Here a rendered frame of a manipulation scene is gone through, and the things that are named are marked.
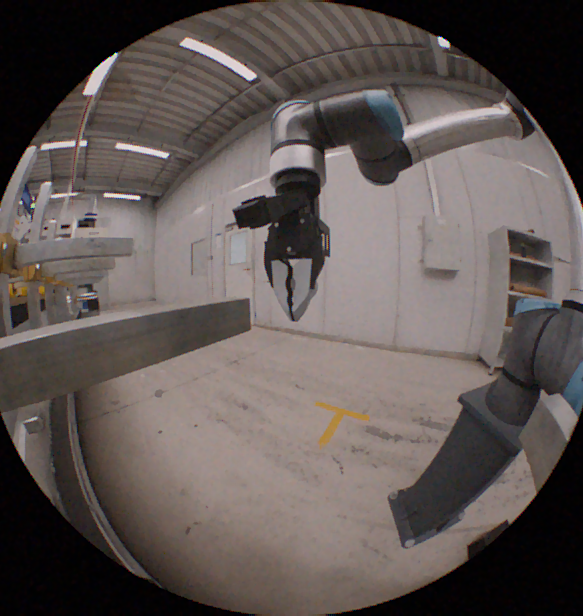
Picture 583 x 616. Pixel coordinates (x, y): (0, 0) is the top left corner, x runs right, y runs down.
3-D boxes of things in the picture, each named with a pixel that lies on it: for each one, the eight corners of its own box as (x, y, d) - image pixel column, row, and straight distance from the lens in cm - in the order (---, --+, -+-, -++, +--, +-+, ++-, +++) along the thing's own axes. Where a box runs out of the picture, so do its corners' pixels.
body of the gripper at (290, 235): (332, 261, 31) (330, 194, 34) (314, 254, 22) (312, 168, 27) (291, 262, 33) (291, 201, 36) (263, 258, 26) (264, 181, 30)
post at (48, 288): (64, 355, 89) (57, 222, 90) (63, 357, 86) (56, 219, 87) (57, 356, 90) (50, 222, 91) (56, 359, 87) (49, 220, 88)
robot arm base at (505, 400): (473, 397, 60) (485, 363, 56) (503, 383, 75) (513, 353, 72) (517, 436, 54) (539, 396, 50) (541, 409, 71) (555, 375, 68)
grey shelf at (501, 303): (476, 359, 282) (487, 234, 276) (523, 362, 332) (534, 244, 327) (489, 375, 245) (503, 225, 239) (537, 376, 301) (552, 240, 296)
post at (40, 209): (54, 371, 65) (53, 186, 69) (53, 376, 62) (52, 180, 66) (45, 374, 66) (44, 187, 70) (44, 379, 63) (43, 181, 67)
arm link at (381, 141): (396, 122, 44) (336, 131, 44) (386, 77, 37) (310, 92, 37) (407, 158, 38) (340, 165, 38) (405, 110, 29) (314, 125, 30)
